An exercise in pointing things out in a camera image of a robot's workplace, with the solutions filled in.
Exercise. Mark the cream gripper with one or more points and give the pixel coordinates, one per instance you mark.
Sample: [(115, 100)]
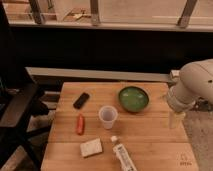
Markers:
[(175, 119)]

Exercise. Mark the black eraser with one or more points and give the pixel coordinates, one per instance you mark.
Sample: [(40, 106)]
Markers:
[(81, 100)]

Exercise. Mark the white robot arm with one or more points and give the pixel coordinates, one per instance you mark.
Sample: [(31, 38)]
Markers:
[(195, 81)]

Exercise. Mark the green ceramic bowl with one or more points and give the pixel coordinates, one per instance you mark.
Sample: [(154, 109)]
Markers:
[(133, 99)]

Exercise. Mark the translucent plastic cup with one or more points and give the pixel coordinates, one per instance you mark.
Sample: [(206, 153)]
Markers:
[(107, 116)]

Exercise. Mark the small box on bench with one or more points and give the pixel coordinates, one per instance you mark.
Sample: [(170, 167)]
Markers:
[(174, 74)]

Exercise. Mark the white tube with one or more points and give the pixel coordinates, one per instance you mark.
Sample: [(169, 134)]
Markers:
[(122, 155)]

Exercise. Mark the white sponge block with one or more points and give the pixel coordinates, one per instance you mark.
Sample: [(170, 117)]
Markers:
[(91, 147)]

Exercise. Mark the black chair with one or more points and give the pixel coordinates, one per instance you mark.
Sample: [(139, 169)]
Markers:
[(14, 121)]

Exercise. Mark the grey bench rail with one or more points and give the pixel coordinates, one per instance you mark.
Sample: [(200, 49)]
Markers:
[(97, 74)]

